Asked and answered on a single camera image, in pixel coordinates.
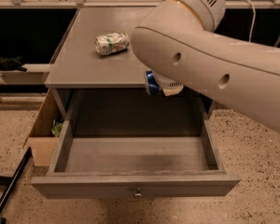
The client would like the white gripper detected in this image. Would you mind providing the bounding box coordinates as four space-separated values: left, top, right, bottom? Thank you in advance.
153 71 183 96

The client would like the black object on rail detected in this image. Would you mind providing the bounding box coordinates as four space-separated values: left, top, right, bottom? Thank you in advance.
0 56 27 72

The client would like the blue pepsi can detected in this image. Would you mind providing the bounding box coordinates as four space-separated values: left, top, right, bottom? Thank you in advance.
145 71 161 95

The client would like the metal drawer knob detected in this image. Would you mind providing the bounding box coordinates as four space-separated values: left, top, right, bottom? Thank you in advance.
134 189 143 198

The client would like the grey cabinet with counter top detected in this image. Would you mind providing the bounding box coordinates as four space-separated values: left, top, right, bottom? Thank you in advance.
44 6 231 138

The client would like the brown cardboard box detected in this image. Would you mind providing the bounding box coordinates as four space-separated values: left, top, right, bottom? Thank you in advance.
27 90 62 166

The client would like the black stand leg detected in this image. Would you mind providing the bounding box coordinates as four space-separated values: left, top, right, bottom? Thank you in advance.
0 147 32 224

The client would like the crushed green white can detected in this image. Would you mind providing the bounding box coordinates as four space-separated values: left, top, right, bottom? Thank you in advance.
95 32 130 56

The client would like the white cable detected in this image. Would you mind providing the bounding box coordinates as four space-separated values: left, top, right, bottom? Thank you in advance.
242 0 257 44

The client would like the green snack bag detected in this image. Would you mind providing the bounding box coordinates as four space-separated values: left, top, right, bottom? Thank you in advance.
51 119 63 137

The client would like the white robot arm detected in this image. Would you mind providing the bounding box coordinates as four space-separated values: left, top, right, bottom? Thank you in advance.
131 0 280 133

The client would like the open grey top drawer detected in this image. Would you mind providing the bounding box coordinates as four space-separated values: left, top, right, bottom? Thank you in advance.
32 120 240 199

